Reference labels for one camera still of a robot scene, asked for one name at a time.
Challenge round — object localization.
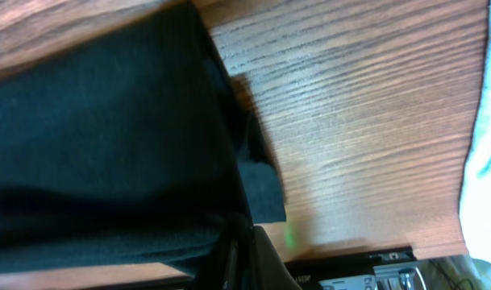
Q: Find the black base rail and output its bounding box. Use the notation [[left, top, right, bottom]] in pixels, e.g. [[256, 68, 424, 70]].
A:
[[94, 237, 417, 290]]

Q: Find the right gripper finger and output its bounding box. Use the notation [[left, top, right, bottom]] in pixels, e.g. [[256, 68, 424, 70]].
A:
[[251, 226, 302, 290]]

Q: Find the black t-shirt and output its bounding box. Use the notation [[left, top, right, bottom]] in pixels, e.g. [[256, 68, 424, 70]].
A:
[[0, 2, 285, 273]]

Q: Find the light blue garment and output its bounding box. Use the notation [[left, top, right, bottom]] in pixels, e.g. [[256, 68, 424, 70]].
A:
[[460, 2, 491, 263]]

